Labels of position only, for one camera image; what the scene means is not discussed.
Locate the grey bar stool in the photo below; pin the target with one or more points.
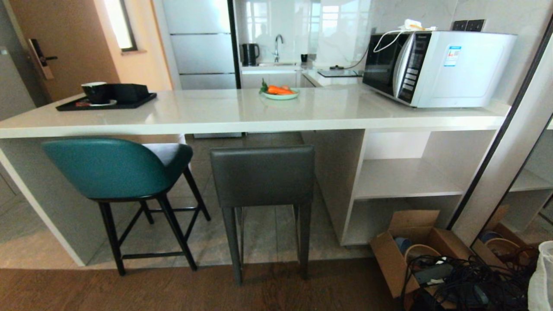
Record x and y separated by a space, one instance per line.
261 175

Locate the white kitchen counter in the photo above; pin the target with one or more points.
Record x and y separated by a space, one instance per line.
242 110

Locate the chrome kitchen faucet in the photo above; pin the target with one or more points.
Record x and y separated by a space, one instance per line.
278 45

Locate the teal bar stool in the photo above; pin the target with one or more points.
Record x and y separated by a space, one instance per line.
108 168

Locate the pale green plate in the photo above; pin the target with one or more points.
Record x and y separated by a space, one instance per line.
281 96

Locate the orange carrot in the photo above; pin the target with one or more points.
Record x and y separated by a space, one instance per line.
280 90

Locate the black electric kettle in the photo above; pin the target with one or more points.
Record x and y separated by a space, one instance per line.
249 54

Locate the white refrigerator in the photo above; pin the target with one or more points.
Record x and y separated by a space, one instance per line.
201 43

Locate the black box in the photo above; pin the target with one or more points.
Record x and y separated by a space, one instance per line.
128 92

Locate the brown cardboard box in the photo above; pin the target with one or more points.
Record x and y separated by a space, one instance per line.
404 259

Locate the tan bowl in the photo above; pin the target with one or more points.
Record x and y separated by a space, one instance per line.
421 252

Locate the black serving tray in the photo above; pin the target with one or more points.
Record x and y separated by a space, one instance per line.
108 103

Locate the white saucer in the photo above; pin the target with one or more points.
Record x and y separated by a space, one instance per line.
103 103

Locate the white microwave oven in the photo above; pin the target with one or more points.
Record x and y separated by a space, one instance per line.
449 69

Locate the grey power strip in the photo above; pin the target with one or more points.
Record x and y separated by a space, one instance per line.
433 273

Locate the brown wooden door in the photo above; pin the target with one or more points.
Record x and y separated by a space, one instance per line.
65 43

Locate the white plastic bag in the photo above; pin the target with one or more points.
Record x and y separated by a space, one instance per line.
543 280

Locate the black wall socket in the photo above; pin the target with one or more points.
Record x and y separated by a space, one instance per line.
468 25

